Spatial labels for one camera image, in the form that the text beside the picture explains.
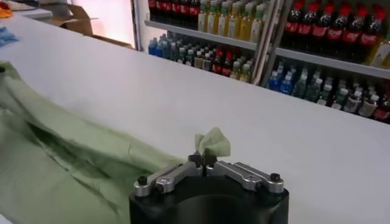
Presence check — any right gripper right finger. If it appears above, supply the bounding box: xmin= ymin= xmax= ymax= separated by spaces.
xmin=203 ymin=153 xmax=285 ymax=194

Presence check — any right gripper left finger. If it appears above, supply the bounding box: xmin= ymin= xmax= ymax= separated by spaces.
xmin=133 ymin=153 xmax=204 ymax=197

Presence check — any open brown cardboard box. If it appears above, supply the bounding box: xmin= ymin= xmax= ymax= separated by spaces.
xmin=50 ymin=3 xmax=135 ymax=49

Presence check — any crumpled light blue cloth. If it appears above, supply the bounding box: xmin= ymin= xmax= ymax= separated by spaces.
xmin=0 ymin=26 xmax=19 ymax=48

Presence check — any gray metal drinks shelf rack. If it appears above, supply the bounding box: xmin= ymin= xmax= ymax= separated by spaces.
xmin=144 ymin=0 xmax=277 ymax=86
xmin=258 ymin=0 xmax=390 ymax=124

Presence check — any orange cloth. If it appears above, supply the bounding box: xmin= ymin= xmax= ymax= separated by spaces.
xmin=0 ymin=2 xmax=13 ymax=18

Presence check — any yellow drink bottle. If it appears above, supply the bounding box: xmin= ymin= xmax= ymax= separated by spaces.
xmin=231 ymin=60 xmax=243 ymax=80
xmin=218 ymin=0 xmax=229 ymax=37
xmin=228 ymin=1 xmax=240 ymax=39
xmin=365 ymin=33 xmax=390 ymax=68
xmin=208 ymin=0 xmax=219 ymax=34
xmin=239 ymin=2 xmax=252 ymax=41
xmin=251 ymin=3 xmax=265 ymax=43
xmin=240 ymin=63 xmax=253 ymax=83
xmin=197 ymin=0 xmax=208 ymax=33

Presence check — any light green shirt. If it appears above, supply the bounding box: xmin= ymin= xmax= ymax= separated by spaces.
xmin=0 ymin=60 xmax=232 ymax=224

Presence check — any small dark tea bottle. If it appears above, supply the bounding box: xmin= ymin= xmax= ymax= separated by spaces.
xmin=194 ymin=51 xmax=204 ymax=69
xmin=358 ymin=94 xmax=380 ymax=118
xmin=343 ymin=89 xmax=363 ymax=114
xmin=202 ymin=53 xmax=213 ymax=72

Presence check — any red cap cola bottle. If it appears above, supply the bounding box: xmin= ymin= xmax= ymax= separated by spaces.
xmin=282 ymin=0 xmax=301 ymax=48
xmin=163 ymin=0 xmax=173 ymax=24
xmin=212 ymin=50 xmax=223 ymax=75
xmin=310 ymin=2 xmax=332 ymax=54
xmin=297 ymin=1 xmax=316 ymax=51
xmin=358 ymin=5 xmax=386 ymax=63
xmin=189 ymin=0 xmax=199 ymax=30
xmin=340 ymin=4 xmax=365 ymax=60
xmin=222 ymin=51 xmax=234 ymax=77
xmin=155 ymin=0 xmax=165 ymax=23
xmin=148 ymin=0 xmax=157 ymax=21
xmin=172 ymin=0 xmax=182 ymax=26
xmin=180 ymin=0 xmax=190 ymax=28
xmin=373 ymin=99 xmax=390 ymax=122
xmin=325 ymin=2 xmax=348 ymax=57

